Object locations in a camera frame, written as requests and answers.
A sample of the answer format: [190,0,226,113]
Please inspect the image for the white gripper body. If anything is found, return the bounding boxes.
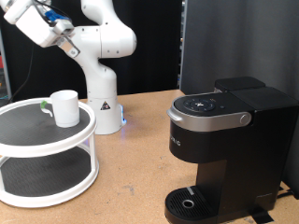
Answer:
[13,6,64,49]

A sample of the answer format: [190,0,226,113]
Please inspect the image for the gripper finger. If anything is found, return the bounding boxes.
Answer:
[60,36,81,59]

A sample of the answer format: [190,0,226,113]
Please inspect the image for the black Keurig coffee machine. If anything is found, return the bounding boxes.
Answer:
[164,76,299,224]

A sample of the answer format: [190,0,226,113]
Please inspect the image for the black backdrop curtain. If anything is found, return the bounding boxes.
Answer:
[0,0,183,101]

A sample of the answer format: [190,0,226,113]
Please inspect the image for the white two-tier turntable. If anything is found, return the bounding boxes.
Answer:
[0,96,100,209]

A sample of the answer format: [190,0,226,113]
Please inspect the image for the black tape strip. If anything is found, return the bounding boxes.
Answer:
[247,206,275,224]

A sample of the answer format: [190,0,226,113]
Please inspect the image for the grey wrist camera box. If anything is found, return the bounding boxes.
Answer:
[52,18,76,36]

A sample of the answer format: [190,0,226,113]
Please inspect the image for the grey metal post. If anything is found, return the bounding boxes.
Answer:
[0,27,13,101]

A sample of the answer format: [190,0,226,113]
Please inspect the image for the white mug green handle tape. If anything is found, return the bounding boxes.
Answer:
[39,89,80,129]

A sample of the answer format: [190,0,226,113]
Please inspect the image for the black power cord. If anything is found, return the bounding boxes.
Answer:
[275,188,295,200]

